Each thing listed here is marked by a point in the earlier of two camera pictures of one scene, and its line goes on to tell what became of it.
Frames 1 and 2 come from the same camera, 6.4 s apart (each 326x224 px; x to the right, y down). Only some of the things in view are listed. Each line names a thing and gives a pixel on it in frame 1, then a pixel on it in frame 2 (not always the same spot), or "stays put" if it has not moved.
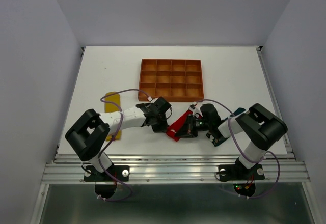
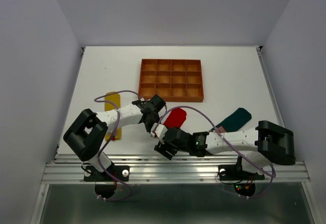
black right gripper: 187,131 to 161,147
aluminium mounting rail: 161,168 stays put
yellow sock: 112,104 stays put
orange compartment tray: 176,80 stays put
